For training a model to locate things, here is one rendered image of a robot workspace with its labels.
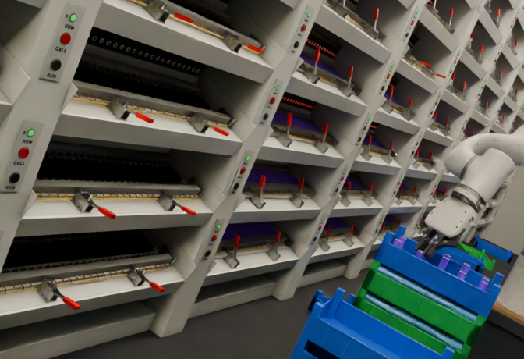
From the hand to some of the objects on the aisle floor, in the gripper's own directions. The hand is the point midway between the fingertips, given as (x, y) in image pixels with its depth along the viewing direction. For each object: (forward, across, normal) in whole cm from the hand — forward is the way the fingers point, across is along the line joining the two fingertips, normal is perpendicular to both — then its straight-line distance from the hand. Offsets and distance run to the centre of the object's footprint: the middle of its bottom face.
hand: (426, 249), depth 166 cm
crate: (+26, -39, +57) cm, 73 cm away
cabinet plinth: (+21, -84, +67) cm, 110 cm away
